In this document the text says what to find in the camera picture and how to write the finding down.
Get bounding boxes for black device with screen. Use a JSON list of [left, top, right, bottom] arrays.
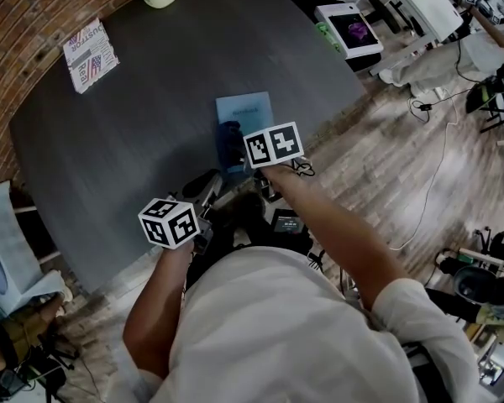
[[270, 208, 307, 235]]

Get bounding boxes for person's left forearm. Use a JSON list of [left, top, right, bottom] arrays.
[[123, 241, 194, 379]]

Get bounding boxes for black chair with green parts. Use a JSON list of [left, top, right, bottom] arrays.
[[465, 65, 504, 133]]

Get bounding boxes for white floor cable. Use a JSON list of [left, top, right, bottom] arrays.
[[388, 94, 461, 251]]

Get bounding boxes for light blue book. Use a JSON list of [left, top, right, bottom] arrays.
[[215, 92, 275, 180]]

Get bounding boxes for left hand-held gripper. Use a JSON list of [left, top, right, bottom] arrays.
[[137, 169, 225, 256]]

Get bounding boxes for person's right forearm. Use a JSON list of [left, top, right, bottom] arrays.
[[262, 164, 408, 312]]

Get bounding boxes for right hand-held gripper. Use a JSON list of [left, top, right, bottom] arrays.
[[243, 121, 306, 203]]

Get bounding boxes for dark blue cloth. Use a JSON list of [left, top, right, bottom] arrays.
[[216, 120, 253, 171]]

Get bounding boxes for white printed book box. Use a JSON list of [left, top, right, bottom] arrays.
[[62, 18, 120, 95]]

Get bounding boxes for white box with purple print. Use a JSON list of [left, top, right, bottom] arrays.
[[313, 1, 384, 60]]

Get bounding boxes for green toy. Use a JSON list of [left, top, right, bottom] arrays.
[[314, 22, 341, 54]]

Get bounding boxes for white box with blue circle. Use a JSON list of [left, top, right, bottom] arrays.
[[0, 182, 64, 314]]

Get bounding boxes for person's white shirt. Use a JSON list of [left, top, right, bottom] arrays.
[[108, 245, 480, 403]]

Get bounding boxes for person's black trousers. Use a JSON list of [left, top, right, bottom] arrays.
[[184, 220, 316, 293]]

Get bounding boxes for black floor cable with adapter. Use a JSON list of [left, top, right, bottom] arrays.
[[407, 86, 471, 123]]

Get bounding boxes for white desk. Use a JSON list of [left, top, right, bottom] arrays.
[[352, 0, 465, 77]]

